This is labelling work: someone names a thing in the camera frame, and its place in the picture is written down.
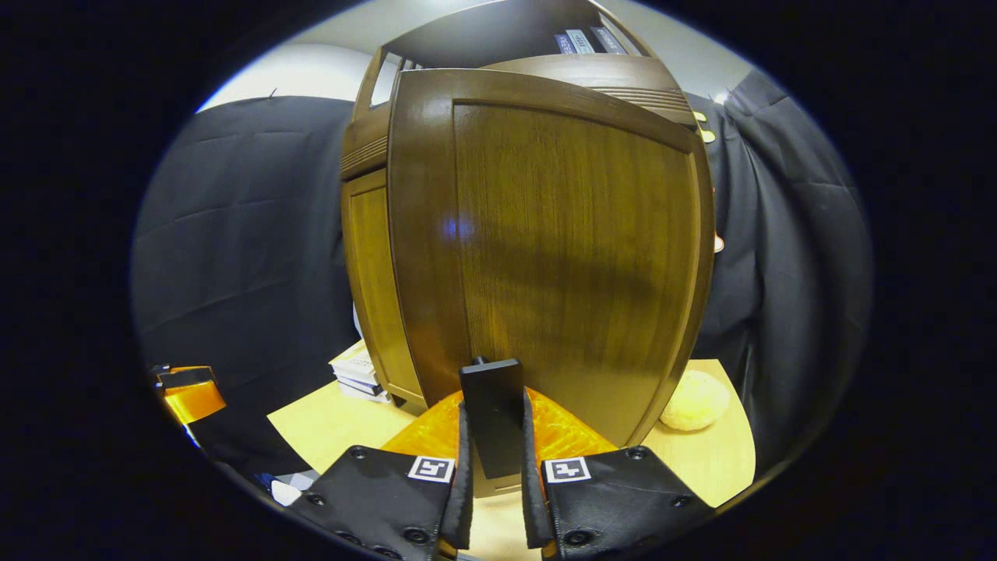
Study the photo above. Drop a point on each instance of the brown wooden shoe cabinet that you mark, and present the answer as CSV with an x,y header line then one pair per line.
x,y
467,39

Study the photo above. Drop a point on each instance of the dark blue book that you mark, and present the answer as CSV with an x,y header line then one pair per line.
x,y
565,44
607,40

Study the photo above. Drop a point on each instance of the pale yellow plush ball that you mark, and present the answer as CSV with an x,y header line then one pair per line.
x,y
695,400

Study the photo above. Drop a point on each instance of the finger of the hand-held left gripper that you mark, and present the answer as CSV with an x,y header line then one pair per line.
x,y
191,399

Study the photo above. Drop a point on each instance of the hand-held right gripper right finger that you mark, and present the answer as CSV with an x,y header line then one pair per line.
x,y
533,483

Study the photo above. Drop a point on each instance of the stack of books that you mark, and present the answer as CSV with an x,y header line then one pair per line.
x,y
360,374

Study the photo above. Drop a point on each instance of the black backdrop cloth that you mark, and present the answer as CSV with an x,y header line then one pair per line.
x,y
234,234

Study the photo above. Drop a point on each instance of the wooden cabinet door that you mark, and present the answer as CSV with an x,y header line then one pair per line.
x,y
576,257
382,288

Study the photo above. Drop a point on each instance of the light blue book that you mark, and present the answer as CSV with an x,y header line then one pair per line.
x,y
581,40

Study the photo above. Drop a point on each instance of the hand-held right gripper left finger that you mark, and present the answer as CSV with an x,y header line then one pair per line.
x,y
459,483

